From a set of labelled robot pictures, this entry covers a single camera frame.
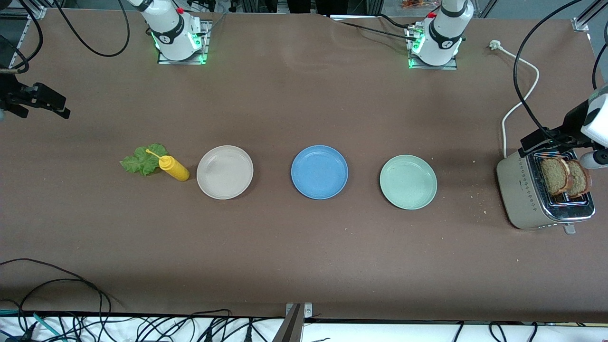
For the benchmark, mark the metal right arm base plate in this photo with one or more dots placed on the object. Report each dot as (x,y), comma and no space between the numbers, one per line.
(205,42)

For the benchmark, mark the beige round plate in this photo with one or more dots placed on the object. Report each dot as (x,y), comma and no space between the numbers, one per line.
(224,172)

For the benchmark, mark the light green round plate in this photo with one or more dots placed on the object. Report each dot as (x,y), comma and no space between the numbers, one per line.
(408,182)

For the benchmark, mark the silver two-slot toaster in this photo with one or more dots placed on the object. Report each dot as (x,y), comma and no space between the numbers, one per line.
(517,190)

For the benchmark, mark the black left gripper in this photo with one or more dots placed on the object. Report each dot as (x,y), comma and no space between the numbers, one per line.
(572,119)

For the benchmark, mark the blue round plate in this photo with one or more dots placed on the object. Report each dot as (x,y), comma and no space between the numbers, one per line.
(319,172)

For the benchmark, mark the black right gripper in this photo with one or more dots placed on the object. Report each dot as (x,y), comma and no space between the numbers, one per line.
(9,91)

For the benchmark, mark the brown bread slice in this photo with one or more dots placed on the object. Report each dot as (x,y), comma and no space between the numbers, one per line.
(553,176)
(579,179)

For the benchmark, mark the green lettuce leaf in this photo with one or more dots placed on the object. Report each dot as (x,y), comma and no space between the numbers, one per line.
(137,162)

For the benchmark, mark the orange packaged item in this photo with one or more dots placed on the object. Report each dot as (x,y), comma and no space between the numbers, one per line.
(414,4)

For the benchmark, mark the aluminium frame bracket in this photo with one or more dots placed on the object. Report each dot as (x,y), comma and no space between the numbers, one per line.
(292,325)

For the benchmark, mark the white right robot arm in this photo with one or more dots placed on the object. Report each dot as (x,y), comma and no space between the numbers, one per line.
(173,28)

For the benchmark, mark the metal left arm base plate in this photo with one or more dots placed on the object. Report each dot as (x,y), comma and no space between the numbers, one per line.
(449,66)

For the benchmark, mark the aluminium frame profile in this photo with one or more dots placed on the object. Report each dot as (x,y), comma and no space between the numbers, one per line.
(582,23)
(28,12)

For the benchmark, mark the yellow squeeze sauce bottle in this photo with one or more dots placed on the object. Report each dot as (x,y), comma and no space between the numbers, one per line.
(175,170)

